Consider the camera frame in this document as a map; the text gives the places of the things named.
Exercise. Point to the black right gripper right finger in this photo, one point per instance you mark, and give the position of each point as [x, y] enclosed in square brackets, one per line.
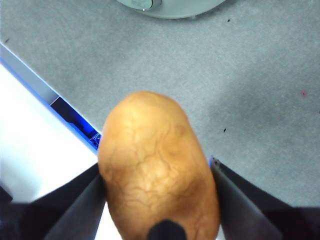
[250, 212]

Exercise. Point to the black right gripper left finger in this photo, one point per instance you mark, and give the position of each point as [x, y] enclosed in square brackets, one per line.
[62, 217]

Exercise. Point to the dark bracket on rail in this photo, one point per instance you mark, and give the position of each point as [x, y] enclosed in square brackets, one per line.
[67, 112]

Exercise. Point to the pale green electric cooking pot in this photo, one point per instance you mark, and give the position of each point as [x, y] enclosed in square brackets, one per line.
[175, 8]

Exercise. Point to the brown potato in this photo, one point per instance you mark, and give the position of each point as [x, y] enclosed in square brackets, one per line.
[155, 170]

